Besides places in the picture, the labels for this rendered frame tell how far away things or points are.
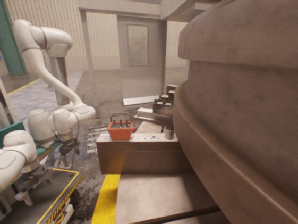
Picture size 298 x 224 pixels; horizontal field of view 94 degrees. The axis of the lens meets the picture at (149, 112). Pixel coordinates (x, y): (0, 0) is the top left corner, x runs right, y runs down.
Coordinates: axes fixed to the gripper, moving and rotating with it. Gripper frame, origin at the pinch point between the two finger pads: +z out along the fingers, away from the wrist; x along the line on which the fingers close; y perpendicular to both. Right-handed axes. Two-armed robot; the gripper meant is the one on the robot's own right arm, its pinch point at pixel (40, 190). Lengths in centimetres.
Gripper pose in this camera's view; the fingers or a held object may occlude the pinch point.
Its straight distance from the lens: 109.8
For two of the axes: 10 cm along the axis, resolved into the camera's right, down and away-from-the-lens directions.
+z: 0.0, 9.2, 3.8
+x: -1.6, 3.8, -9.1
